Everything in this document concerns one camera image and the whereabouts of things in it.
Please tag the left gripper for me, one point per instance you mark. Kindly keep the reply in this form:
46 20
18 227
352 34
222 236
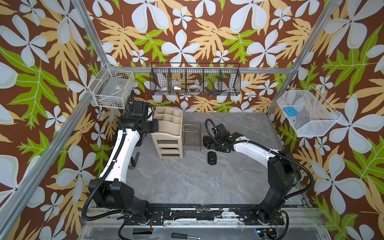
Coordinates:
155 128

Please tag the black screwdriver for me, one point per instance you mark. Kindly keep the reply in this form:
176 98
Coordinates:
184 236

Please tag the blue object in basket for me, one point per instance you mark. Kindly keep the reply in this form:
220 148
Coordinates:
291 111

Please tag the beige drawer organizer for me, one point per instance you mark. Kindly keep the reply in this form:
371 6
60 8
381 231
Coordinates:
168 140

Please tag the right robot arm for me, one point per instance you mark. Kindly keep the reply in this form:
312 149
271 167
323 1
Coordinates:
283 172

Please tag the white wire basket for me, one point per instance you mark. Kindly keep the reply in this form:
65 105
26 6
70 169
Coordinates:
113 87

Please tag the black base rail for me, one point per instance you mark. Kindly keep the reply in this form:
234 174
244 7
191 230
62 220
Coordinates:
247 214

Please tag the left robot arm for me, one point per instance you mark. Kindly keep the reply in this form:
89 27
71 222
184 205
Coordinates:
109 194

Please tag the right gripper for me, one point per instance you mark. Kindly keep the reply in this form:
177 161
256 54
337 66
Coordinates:
209 143

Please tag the black mouse with logo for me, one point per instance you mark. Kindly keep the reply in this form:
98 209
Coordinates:
212 158

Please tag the white mesh basket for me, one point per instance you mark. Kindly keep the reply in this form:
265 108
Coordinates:
316 115

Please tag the black wire basket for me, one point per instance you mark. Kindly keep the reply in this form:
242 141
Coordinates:
216 79

